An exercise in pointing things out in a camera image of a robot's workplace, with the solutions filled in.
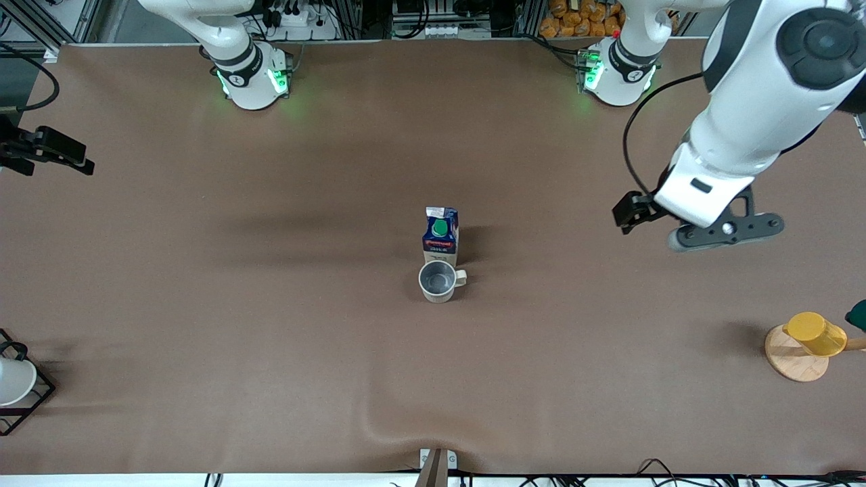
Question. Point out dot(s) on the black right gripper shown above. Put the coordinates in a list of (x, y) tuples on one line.
[(40, 146)]

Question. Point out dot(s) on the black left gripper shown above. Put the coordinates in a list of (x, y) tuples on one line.
[(636, 208)]

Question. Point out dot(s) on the blue Pascal milk carton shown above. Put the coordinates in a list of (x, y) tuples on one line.
[(440, 233)]

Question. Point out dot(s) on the grey mug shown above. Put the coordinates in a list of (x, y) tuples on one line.
[(438, 282)]

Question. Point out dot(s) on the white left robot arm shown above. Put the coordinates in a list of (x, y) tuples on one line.
[(758, 108)]

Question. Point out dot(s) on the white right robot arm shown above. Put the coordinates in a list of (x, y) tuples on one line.
[(243, 64)]

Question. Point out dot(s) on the yellow cup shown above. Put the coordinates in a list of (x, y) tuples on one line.
[(815, 333)]

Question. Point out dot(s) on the white cup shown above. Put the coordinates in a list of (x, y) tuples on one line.
[(13, 381)]

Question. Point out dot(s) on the dark green cup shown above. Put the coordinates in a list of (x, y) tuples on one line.
[(858, 316)]

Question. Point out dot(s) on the bag of orange snacks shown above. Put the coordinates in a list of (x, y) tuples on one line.
[(582, 19)]

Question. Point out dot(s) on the round wooden mug stand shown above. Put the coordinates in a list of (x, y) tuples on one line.
[(795, 362)]

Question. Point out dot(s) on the white socket strip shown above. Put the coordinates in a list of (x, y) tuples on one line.
[(453, 30)]

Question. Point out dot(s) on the white power strip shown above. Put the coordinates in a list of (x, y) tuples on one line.
[(304, 20)]

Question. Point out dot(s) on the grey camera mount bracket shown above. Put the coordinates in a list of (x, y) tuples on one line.
[(436, 467)]

